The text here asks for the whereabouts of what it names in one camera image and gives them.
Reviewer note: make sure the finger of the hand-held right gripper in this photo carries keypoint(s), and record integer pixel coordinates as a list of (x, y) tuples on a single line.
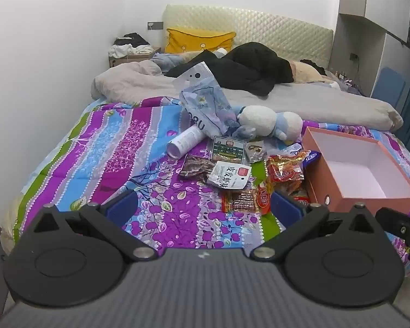
[(394, 220)]

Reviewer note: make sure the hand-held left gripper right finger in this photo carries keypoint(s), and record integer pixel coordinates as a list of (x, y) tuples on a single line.
[(285, 208)]

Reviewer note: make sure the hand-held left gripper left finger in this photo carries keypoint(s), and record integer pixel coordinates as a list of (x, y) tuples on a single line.
[(123, 206)]

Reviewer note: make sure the small red snack packet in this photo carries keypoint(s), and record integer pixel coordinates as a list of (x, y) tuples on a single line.
[(300, 198)]

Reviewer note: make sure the large orange red snack packet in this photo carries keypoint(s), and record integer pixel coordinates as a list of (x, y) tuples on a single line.
[(283, 172)]

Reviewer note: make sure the brown striped red label packet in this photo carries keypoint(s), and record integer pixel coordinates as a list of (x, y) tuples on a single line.
[(242, 201)]

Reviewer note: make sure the pink cardboard box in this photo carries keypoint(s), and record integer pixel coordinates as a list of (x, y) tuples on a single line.
[(331, 184)]

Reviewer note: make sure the blue snack packet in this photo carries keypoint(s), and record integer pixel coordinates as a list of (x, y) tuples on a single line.
[(312, 157)]

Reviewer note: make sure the small dark snack packet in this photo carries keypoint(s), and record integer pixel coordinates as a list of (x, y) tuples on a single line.
[(255, 152)]

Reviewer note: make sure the white snack packet red label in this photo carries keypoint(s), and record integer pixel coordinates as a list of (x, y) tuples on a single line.
[(229, 174)]

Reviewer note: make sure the brown dried snack packet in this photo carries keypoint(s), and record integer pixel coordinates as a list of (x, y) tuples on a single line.
[(194, 167)]

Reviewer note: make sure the green snack packet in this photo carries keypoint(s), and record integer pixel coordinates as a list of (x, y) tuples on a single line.
[(227, 150)]

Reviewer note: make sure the purple floral printed quilt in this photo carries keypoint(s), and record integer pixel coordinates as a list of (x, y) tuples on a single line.
[(106, 150)]

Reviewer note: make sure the white cylindrical can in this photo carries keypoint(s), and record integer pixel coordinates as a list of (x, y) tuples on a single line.
[(184, 141)]

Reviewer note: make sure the white and blue plush toy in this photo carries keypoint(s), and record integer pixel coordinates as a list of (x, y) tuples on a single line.
[(259, 119)]

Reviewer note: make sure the grey duvet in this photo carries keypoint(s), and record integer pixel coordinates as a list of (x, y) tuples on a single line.
[(328, 102)]

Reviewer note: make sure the crumpled clear plastic bag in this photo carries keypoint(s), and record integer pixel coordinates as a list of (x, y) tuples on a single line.
[(205, 102)]

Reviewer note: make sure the beige pink pillow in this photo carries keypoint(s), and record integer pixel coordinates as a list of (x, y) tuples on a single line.
[(304, 71)]

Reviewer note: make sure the cluster of small bedside bottles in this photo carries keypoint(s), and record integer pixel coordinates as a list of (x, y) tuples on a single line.
[(345, 82)]

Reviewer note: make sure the black jacket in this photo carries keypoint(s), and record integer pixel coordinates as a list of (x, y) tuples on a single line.
[(252, 65)]

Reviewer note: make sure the wooden nightstand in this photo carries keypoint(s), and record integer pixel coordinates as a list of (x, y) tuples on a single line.
[(133, 59)]

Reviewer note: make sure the blue grey garment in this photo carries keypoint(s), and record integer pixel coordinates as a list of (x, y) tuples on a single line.
[(164, 61)]

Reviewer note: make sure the pile of clothes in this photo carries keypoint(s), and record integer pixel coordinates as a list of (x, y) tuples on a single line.
[(129, 42)]

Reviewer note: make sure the cream quilted headboard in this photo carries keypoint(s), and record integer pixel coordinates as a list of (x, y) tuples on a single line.
[(276, 30)]

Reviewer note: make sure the yellow pillow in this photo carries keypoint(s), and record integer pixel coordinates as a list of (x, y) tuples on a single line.
[(191, 41)]

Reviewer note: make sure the black wall socket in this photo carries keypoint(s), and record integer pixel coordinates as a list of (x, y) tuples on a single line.
[(354, 56)]

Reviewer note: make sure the grey wall socket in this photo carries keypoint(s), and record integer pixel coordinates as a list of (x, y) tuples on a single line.
[(155, 25)]

